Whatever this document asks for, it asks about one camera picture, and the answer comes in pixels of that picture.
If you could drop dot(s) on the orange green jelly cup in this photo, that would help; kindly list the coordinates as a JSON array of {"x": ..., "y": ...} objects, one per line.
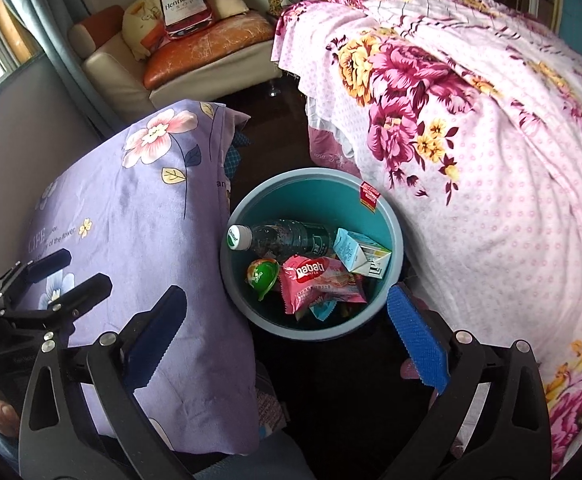
[{"x": 262, "y": 275}]

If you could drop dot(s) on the orange leather seat cushion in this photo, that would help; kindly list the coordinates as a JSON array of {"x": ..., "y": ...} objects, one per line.
[{"x": 181, "y": 56}]

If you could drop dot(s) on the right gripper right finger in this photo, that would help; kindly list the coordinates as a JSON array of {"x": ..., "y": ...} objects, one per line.
[{"x": 489, "y": 419}]

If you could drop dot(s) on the person's left hand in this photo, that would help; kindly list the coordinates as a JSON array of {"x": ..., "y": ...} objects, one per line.
[{"x": 9, "y": 421}]

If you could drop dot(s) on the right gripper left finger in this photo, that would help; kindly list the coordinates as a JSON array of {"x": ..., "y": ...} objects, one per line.
[{"x": 57, "y": 437}]

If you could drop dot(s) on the clear plastic water bottle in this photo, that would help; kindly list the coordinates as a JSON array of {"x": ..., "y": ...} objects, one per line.
[{"x": 282, "y": 239}]

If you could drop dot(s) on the yellow cartoon pillow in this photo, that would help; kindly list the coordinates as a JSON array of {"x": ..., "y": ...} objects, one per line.
[{"x": 143, "y": 28}]

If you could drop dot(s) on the pink floral bed quilt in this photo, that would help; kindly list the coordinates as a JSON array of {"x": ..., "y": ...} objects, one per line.
[{"x": 467, "y": 117}]

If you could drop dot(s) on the purple floral bed cover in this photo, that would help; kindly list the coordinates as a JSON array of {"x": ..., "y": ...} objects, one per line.
[{"x": 149, "y": 209}]

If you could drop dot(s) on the blue green milk carton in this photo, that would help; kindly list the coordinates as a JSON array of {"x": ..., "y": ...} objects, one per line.
[{"x": 360, "y": 254}]

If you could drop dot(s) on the cream leather sofa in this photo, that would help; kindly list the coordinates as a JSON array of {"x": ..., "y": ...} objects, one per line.
[{"x": 136, "y": 69}]

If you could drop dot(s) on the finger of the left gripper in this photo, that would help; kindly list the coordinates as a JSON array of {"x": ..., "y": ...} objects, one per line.
[
  {"x": 64, "y": 311},
  {"x": 15, "y": 282}
]

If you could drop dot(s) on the pink nabati wafer bag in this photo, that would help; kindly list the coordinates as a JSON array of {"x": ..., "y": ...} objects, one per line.
[{"x": 307, "y": 281}]

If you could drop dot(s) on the teal plastic trash bin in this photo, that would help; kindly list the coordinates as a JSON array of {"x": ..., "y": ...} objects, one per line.
[{"x": 329, "y": 197}]

